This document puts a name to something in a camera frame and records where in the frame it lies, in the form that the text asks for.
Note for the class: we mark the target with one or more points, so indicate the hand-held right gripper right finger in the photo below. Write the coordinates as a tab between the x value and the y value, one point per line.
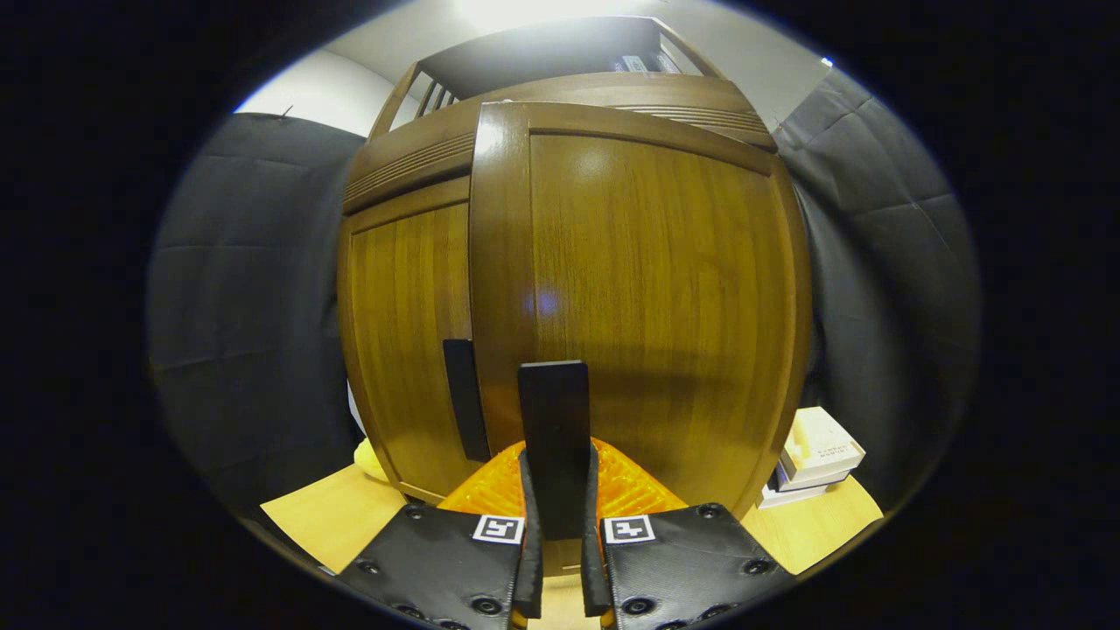
593	577

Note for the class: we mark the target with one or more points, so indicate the large ceiling light panel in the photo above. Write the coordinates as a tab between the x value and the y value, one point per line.
542	10

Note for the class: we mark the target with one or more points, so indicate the brown wooden shoe cabinet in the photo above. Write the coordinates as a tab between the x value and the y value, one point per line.
411	157

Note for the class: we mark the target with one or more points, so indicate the wooden cabinet door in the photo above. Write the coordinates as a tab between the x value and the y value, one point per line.
407	332
665	297

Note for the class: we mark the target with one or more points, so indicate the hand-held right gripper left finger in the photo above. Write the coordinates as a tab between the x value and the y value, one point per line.
532	577

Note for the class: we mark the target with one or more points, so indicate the white flat book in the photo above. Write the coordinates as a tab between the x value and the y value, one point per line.
801	492

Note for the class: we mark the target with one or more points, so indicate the pale yellow plush ball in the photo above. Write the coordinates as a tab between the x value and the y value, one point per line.
369	461

